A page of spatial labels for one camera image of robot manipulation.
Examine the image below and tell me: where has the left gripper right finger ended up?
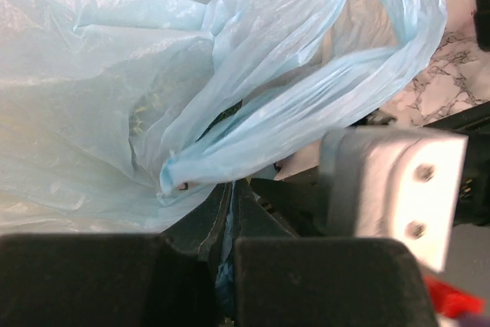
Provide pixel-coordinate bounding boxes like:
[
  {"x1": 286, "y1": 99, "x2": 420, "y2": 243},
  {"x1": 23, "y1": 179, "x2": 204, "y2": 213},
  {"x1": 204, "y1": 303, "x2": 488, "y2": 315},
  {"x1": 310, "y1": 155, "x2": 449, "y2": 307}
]
[{"x1": 231, "y1": 180, "x2": 437, "y2": 326}]

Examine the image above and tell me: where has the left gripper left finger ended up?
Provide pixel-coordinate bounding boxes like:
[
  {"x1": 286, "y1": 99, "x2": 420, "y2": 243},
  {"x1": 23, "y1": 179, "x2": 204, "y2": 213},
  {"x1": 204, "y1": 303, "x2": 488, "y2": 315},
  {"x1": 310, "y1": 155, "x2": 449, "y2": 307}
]
[{"x1": 1, "y1": 184, "x2": 232, "y2": 326}]

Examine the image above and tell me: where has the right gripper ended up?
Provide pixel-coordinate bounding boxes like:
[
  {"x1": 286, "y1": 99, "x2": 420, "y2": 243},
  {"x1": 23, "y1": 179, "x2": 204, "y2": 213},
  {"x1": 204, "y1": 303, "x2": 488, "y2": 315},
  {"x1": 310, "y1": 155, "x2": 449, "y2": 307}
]
[{"x1": 248, "y1": 165, "x2": 357, "y2": 237}]

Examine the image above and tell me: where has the blue plastic bag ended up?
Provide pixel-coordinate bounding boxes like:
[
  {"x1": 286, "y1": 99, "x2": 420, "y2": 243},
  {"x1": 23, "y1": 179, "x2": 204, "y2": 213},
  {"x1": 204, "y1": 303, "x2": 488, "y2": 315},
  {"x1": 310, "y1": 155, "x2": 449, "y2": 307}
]
[{"x1": 0, "y1": 0, "x2": 449, "y2": 316}]

